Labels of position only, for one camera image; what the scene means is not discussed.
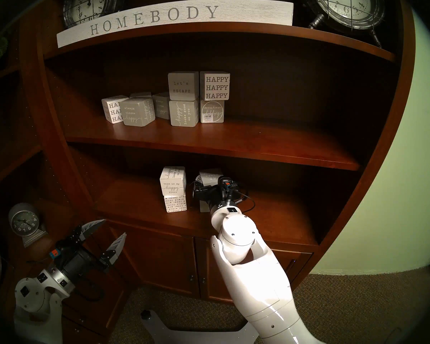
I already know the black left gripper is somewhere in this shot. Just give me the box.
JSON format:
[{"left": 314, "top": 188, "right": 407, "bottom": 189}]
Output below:
[{"left": 56, "top": 220, "right": 127, "bottom": 281}]

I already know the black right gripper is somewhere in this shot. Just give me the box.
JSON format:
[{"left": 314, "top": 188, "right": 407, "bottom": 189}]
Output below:
[{"left": 192, "top": 181, "right": 239, "bottom": 208}]

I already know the grey life's a beach cube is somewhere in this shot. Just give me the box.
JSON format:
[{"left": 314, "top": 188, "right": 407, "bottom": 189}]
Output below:
[{"left": 199, "top": 169, "right": 224, "bottom": 187}]

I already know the white this is my happy place cube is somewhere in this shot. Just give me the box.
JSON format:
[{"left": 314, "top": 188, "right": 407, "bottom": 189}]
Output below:
[{"left": 160, "top": 166, "right": 187, "bottom": 196}]

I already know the white happy place pattern cube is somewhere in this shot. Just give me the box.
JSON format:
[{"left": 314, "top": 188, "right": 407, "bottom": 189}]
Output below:
[{"left": 164, "top": 195, "right": 187, "bottom": 213}]

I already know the cherry wood cube bookcase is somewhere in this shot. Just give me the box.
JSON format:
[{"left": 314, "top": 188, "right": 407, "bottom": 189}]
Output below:
[{"left": 18, "top": 0, "right": 416, "bottom": 333}]

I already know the grey happy looks good cube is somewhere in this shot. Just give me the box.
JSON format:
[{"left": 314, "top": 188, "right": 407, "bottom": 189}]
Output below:
[{"left": 169, "top": 99, "right": 200, "bottom": 128}]

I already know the white barcode sticker cube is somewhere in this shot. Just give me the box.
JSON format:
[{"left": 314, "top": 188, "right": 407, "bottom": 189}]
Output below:
[{"left": 200, "top": 99, "right": 225, "bottom": 124}]

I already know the small grey alarm clock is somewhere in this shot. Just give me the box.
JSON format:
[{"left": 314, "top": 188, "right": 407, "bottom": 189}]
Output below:
[{"left": 8, "top": 203, "right": 48, "bottom": 248}]

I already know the grey small print cube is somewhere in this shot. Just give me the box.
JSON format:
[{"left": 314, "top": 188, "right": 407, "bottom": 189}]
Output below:
[{"left": 152, "top": 92, "right": 171, "bottom": 120}]

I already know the grey always choose happy cube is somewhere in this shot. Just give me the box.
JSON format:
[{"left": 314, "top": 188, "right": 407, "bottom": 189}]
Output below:
[{"left": 121, "top": 97, "right": 156, "bottom": 127}]

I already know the grey let's escape cube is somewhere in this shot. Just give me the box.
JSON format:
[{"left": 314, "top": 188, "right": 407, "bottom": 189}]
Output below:
[{"left": 168, "top": 71, "right": 200, "bottom": 101}]

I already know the cherry wood clock bookcase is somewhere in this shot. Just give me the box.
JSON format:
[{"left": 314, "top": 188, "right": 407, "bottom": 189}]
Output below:
[{"left": 0, "top": 0, "right": 129, "bottom": 344}]

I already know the white happy print cube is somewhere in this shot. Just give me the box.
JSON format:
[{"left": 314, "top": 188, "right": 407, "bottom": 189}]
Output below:
[{"left": 101, "top": 95, "right": 129, "bottom": 124}]

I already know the white homebody wooden sign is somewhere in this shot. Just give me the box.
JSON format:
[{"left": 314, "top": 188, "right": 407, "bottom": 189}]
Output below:
[{"left": 56, "top": 0, "right": 294, "bottom": 48}]

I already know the ship wheel round clock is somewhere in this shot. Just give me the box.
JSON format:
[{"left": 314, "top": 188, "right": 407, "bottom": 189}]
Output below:
[{"left": 301, "top": 0, "right": 386, "bottom": 48}]

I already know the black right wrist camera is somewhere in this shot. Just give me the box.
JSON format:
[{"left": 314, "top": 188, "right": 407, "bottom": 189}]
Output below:
[{"left": 217, "top": 177, "right": 239, "bottom": 200}]

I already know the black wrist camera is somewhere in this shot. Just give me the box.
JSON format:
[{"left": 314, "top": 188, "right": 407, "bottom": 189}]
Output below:
[
  {"left": 49, "top": 239, "right": 73, "bottom": 262},
  {"left": 217, "top": 177, "right": 239, "bottom": 200}
]

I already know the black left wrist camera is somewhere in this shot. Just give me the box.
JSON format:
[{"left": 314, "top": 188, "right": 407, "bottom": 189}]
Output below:
[{"left": 49, "top": 239, "right": 73, "bottom": 262}]

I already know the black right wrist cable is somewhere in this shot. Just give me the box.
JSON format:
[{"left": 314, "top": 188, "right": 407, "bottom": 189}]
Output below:
[{"left": 236, "top": 191, "right": 256, "bottom": 213}]

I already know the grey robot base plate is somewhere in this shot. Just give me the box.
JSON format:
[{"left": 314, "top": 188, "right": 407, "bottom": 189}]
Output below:
[{"left": 140, "top": 309, "right": 259, "bottom": 344}]

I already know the wire cage round clock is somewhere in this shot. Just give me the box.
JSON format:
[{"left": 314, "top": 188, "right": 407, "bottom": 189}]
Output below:
[{"left": 62, "top": 0, "right": 124, "bottom": 28}]

